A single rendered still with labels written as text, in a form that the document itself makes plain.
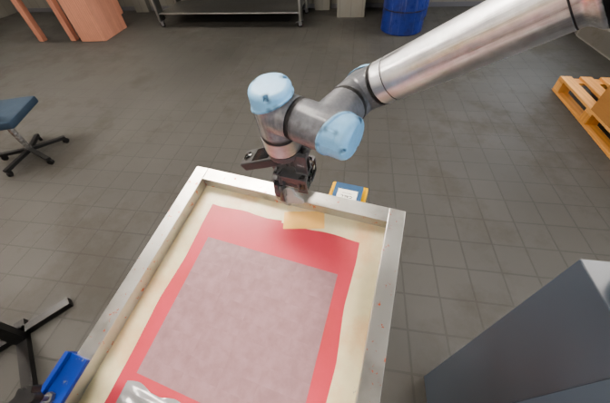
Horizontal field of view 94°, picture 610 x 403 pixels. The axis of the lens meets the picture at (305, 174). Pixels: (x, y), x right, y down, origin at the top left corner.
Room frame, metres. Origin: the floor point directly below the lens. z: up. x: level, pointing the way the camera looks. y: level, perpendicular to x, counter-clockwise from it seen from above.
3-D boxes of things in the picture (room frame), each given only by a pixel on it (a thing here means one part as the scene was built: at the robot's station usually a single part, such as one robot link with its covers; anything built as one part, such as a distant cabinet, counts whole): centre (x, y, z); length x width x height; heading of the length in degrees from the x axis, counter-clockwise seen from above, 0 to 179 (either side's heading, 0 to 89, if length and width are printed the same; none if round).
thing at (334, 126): (0.38, -0.05, 1.45); 0.11 x 0.11 x 0.08; 53
